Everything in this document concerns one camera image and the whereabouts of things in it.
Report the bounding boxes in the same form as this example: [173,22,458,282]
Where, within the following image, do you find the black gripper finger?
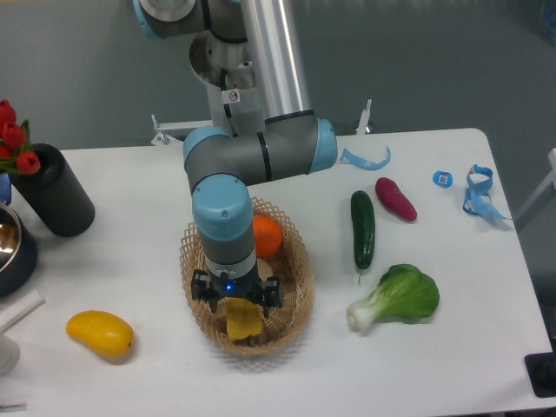
[191,269,218,313]
[256,277,282,318]

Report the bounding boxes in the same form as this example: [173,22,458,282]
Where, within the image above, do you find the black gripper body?
[208,268,262,303]

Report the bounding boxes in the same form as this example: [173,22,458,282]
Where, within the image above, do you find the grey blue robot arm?
[134,1,338,311]

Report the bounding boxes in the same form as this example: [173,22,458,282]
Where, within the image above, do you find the woven wicker basket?
[180,197,314,357]

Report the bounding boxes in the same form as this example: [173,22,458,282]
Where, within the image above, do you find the beige steamed bun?
[257,258,274,281]

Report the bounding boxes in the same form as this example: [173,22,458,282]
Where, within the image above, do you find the orange fruit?
[253,215,282,258]

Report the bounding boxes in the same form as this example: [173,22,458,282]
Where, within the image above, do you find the yellow mango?
[66,310,135,357]

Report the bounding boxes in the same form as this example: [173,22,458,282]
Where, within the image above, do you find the green cucumber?
[350,190,375,271]

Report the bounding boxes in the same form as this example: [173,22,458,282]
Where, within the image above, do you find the green bok choy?
[347,264,440,331]

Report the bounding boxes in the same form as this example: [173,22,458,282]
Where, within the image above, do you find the blue paper strip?
[338,146,392,171]

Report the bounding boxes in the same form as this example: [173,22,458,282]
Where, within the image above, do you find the purple sweet potato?
[374,177,417,222]

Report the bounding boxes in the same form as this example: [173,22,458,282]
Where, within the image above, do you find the black cylindrical vase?
[10,143,96,237]

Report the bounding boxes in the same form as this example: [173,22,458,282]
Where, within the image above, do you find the steel bowl black rim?
[1,204,38,297]

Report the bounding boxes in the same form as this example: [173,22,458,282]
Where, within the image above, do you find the white stand object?
[1,289,45,376]

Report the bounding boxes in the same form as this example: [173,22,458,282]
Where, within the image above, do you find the red tulip flowers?
[1,99,41,175]

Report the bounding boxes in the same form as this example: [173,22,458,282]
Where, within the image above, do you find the black device at edge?
[524,352,555,398]

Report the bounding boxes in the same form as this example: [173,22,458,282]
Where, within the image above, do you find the blue ribbon lanyard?
[461,163,513,222]

